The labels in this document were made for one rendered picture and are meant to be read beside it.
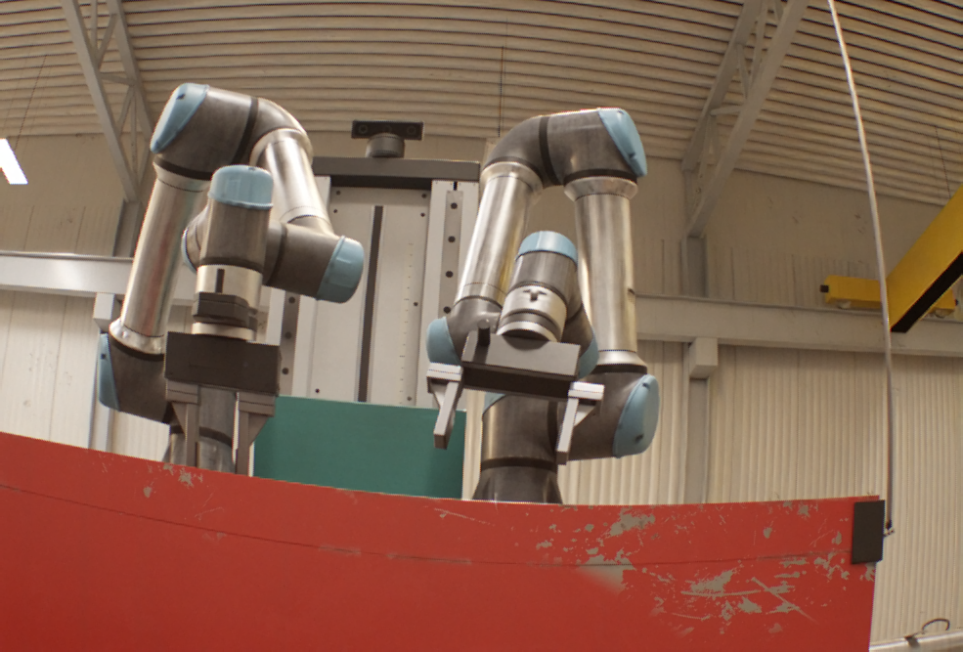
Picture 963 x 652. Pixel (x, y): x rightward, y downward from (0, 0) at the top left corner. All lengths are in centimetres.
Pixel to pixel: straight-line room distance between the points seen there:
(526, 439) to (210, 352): 67
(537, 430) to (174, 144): 68
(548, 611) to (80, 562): 33
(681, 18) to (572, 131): 1086
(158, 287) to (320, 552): 99
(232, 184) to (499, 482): 70
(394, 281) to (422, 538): 130
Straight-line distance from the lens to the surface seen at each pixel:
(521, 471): 168
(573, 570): 74
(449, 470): 182
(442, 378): 134
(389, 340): 197
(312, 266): 130
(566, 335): 149
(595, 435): 167
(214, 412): 174
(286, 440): 184
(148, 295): 168
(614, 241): 173
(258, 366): 115
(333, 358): 197
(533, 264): 144
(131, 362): 170
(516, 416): 170
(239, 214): 117
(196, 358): 116
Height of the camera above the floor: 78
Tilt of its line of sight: 22 degrees up
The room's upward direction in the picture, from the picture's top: 3 degrees clockwise
